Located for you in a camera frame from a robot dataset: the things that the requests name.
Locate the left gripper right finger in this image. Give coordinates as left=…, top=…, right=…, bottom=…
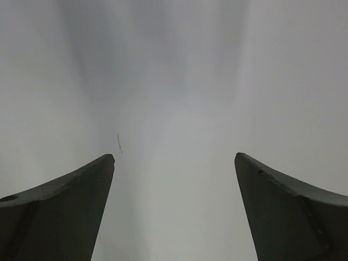
left=234, top=152, right=347, bottom=261

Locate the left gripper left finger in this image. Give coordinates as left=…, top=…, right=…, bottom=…
left=1, top=154, right=114, bottom=261

